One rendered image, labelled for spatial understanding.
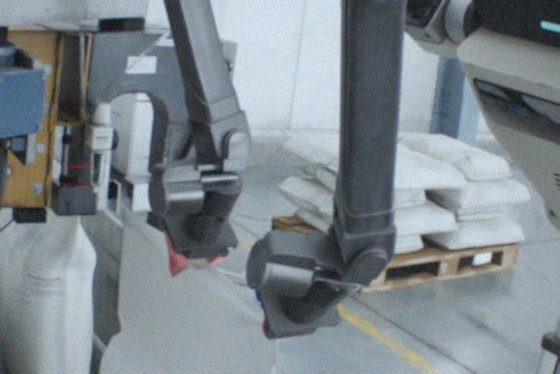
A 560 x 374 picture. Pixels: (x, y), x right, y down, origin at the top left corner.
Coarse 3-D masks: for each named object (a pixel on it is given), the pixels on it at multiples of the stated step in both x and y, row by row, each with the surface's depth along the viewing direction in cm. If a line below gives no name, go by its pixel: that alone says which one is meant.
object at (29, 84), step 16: (0, 80) 110; (16, 80) 113; (32, 80) 115; (0, 96) 111; (16, 96) 114; (32, 96) 116; (0, 112) 112; (16, 112) 114; (32, 112) 117; (0, 128) 112; (16, 128) 115; (32, 128) 118; (0, 144) 117
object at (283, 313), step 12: (264, 300) 104; (276, 300) 105; (288, 300) 103; (300, 300) 101; (264, 312) 104; (276, 312) 104; (288, 312) 104; (300, 312) 103; (312, 312) 102; (324, 312) 102; (336, 312) 108; (264, 324) 104; (276, 324) 103; (288, 324) 104; (300, 324) 105; (312, 324) 106; (324, 324) 106; (336, 324) 107
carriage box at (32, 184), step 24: (24, 48) 138; (48, 48) 140; (48, 72) 141; (48, 96) 143; (48, 120) 144; (48, 144) 145; (24, 168) 144; (48, 168) 146; (24, 192) 145; (48, 192) 147
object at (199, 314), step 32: (128, 224) 149; (128, 256) 150; (160, 256) 136; (128, 288) 151; (160, 288) 137; (192, 288) 127; (224, 288) 121; (128, 320) 152; (160, 320) 137; (192, 320) 127; (224, 320) 121; (256, 320) 116; (128, 352) 143; (160, 352) 138; (192, 352) 128; (224, 352) 122; (256, 352) 116
